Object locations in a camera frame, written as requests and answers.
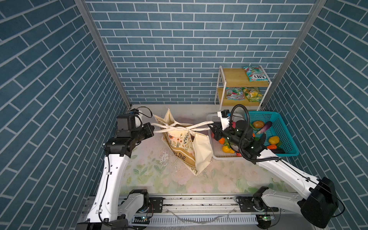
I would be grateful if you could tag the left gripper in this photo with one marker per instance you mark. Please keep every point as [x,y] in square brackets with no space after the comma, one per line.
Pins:
[147,131]

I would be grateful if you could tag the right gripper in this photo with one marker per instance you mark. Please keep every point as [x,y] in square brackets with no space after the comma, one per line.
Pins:
[219,132]

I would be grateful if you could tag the cream canvas grocery bag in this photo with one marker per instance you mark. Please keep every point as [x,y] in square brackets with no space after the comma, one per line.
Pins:
[186,141]

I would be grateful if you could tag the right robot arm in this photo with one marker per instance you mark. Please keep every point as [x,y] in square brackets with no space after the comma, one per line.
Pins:
[287,175]

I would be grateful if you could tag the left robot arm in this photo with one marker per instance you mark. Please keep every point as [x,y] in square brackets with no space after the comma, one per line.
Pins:
[115,178]

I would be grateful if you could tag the pink green candy bag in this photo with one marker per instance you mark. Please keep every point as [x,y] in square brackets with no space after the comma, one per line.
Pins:
[234,93]

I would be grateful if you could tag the yellow green candy bag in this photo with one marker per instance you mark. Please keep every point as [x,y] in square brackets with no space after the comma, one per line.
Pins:
[252,94]

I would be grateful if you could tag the green snack bag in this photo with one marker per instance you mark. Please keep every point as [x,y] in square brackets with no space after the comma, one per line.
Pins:
[255,73]

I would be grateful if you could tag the yellow pear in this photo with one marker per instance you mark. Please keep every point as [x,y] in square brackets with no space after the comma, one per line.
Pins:
[227,149]

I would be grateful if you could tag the white plastic basket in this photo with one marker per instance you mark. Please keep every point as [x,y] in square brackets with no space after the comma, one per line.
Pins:
[218,154]

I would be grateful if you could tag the brown potato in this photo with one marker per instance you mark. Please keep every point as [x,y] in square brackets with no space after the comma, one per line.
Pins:
[258,124]

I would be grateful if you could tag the purple eggplant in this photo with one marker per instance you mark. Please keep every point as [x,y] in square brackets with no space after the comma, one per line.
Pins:
[266,127]

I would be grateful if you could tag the orange carrot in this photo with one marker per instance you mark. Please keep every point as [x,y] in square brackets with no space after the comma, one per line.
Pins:
[273,147]

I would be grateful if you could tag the yellow bell pepper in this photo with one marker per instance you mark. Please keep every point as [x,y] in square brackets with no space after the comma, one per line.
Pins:
[274,140]

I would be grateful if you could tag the white wooden shelf rack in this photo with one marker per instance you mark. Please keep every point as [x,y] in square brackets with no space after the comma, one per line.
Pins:
[231,77]

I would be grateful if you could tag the teal plastic basket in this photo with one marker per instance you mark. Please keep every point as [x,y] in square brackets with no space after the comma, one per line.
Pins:
[278,128]

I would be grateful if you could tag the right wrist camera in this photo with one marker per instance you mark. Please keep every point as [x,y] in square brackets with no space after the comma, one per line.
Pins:
[224,116]

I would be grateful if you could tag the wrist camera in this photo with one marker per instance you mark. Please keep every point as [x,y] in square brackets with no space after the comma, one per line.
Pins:
[128,124]
[224,116]

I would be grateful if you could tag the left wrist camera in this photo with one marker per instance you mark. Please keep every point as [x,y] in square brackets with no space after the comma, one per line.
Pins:
[128,124]

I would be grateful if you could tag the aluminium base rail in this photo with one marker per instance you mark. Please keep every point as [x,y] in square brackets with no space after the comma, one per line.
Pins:
[139,210]

